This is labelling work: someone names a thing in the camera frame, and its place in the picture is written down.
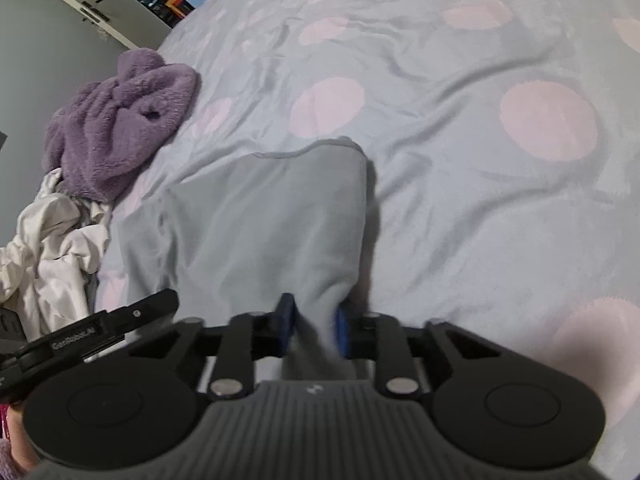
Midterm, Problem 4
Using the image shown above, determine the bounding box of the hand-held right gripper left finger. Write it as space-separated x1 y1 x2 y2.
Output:
127 292 297 402

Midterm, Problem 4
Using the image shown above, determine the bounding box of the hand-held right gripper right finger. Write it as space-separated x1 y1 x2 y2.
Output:
334 305 501 399

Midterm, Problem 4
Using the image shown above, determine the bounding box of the polka dot bed sheet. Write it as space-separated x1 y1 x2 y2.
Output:
92 0 640 480

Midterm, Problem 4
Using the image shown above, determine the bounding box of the grey door with black handle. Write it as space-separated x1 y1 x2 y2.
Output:
0 0 176 61

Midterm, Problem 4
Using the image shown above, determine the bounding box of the person's left forearm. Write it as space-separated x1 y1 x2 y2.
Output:
0 400 38 480

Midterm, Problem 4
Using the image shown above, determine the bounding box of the white garment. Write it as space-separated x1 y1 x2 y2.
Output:
0 167 113 343

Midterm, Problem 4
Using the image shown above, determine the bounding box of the purple fleece garment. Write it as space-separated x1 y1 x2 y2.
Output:
42 47 201 202

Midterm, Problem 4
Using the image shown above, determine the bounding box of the grey long-sleeve garment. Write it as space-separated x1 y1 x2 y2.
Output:
112 137 371 386

